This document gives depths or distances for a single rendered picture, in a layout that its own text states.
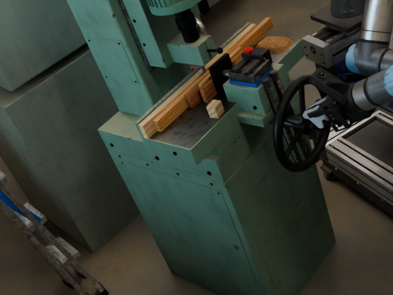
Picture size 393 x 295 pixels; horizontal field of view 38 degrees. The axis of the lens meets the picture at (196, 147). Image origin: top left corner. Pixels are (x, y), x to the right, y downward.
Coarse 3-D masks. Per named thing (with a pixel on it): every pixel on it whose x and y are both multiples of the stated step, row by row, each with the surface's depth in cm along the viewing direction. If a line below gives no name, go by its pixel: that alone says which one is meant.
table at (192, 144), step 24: (288, 48) 190; (216, 96) 180; (192, 120) 174; (216, 120) 170; (240, 120) 174; (264, 120) 169; (144, 144) 177; (168, 144) 168; (192, 144) 164; (216, 144) 170
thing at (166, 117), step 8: (264, 24) 201; (272, 24) 204; (256, 32) 199; (264, 32) 202; (248, 40) 196; (256, 40) 199; (232, 48) 194; (176, 104) 176; (184, 104) 179; (168, 112) 175; (176, 112) 177; (160, 120) 173; (168, 120) 175; (160, 128) 173
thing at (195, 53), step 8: (176, 40) 181; (200, 40) 176; (208, 40) 176; (168, 48) 182; (176, 48) 180; (184, 48) 177; (192, 48) 175; (200, 48) 174; (208, 48) 176; (176, 56) 183; (184, 56) 180; (192, 56) 177; (200, 56) 175; (208, 56) 177; (200, 64) 177
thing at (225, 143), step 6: (288, 78) 191; (240, 126) 177; (246, 126) 179; (234, 132) 175; (240, 132) 177; (228, 138) 173; (234, 138) 175; (222, 144) 172; (228, 144) 174; (216, 150) 171; (222, 150) 172
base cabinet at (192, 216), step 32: (128, 160) 209; (256, 160) 186; (160, 192) 208; (192, 192) 192; (224, 192) 179; (256, 192) 189; (288, 192) 203; (320, 192) 221; (160, 224) 226; (192, 224) 208; (224, 224) 192; (256, 224) 192; (288, 224) 207; (320, 224) 225; (192, 256) 226; (224, 256) 208; (256, 256) 196; (288, 256) 211; (320, 256) 230; (224, 288) 227; (256, 288) 208; (288, 288) 216
